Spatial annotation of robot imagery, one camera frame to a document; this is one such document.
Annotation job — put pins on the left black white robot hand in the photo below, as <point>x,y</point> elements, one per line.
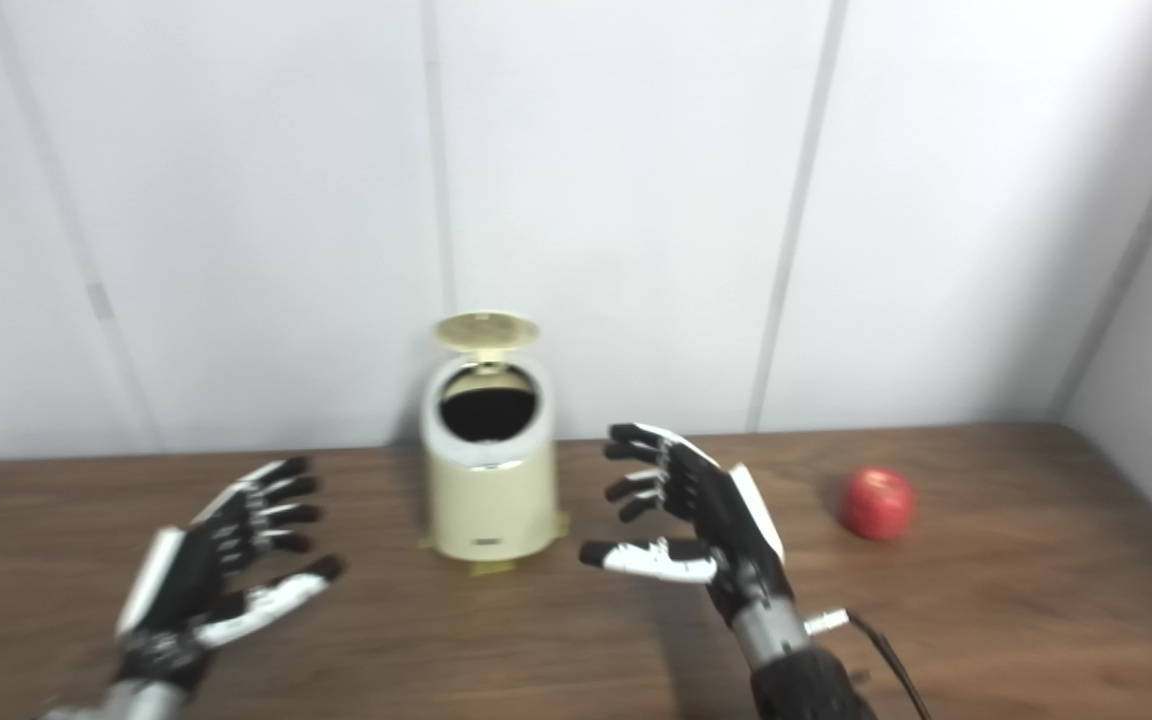
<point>196,580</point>

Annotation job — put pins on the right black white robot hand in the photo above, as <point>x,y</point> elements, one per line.
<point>726,530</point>

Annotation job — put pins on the red apple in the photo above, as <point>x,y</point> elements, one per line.
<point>878,503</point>

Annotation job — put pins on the cream-colored bin body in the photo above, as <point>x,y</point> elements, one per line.
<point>491,500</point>

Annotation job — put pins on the round cream bin lid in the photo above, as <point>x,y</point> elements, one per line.
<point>488,330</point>

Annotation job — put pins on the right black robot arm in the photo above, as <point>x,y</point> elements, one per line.
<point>801,670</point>

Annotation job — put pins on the wide yellow tape piece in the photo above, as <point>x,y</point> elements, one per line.
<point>492,567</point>

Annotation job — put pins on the dark wall panel hinge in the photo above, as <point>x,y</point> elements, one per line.
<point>101,302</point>

